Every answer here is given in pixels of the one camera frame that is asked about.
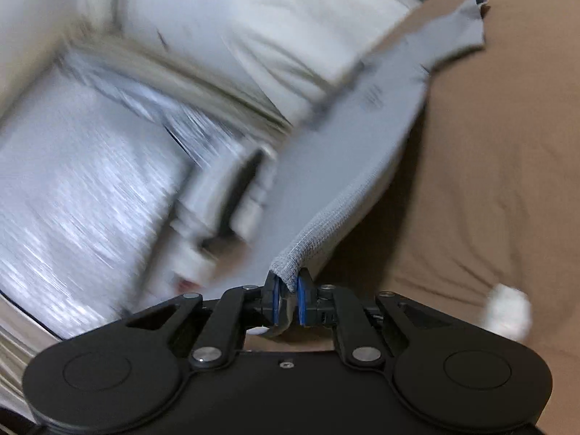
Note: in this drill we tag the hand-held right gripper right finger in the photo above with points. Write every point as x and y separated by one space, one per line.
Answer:
302 301

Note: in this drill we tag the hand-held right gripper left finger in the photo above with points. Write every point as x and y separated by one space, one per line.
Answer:
275 301

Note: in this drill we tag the grey knit garment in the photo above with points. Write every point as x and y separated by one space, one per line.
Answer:
344 154

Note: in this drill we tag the silver reflective mat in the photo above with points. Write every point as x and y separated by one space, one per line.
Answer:
77 199

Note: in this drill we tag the white cloth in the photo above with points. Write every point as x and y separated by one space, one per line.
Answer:
272 22

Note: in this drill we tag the small white object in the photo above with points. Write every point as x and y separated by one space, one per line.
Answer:
507 310

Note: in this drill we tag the brown bed sheet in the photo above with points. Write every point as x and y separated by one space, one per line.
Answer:
498 167

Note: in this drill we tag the beige rail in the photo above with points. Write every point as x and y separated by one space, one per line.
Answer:
181 72

